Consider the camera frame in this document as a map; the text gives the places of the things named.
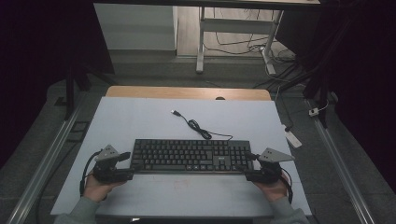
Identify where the white-legged desk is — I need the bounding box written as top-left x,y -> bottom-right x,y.
92,0 -> 321,76

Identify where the black keyboard cable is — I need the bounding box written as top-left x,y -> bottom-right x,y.
170,109 -> 233,142

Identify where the black metal stand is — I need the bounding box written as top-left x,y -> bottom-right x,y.
302,59 -> 332,129
64,60 -> 117,121

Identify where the white cabinet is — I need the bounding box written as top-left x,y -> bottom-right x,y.
92,3 -> 178,51

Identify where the white table mat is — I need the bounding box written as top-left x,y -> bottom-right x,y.
50,96 -> 312,217

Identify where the black keyboard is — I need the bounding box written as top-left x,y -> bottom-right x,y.
130,138 -> 255,175

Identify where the white power strip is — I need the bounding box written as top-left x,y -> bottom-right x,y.
283,124 -> 304,149

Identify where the right hand-held gripper cable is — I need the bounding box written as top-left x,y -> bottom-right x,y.
279,167 -> 294,204

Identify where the dark curtain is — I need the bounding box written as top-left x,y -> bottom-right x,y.
0,0 -> 116,171
275,0 -> 396,194

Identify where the left hand-held gripper cable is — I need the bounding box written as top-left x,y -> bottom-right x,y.
78,149 -> 103,199

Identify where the hand-held gripper cable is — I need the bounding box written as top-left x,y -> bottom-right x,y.
279,167 -> 294,204
78,149 -> 103,199

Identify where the person's left hand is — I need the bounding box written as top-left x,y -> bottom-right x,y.
83,170 -> 125,203

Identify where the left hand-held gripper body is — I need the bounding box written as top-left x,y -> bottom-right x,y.
92,144 -> 134,184

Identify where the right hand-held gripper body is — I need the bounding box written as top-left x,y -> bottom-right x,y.
244,147 -> 296,184

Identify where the person's right hand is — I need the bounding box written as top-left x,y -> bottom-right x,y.
252,174 -> 289,203

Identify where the aluminium floor rail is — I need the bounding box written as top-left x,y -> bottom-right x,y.
6,92 -> 88,224
304,98 -> 377,224

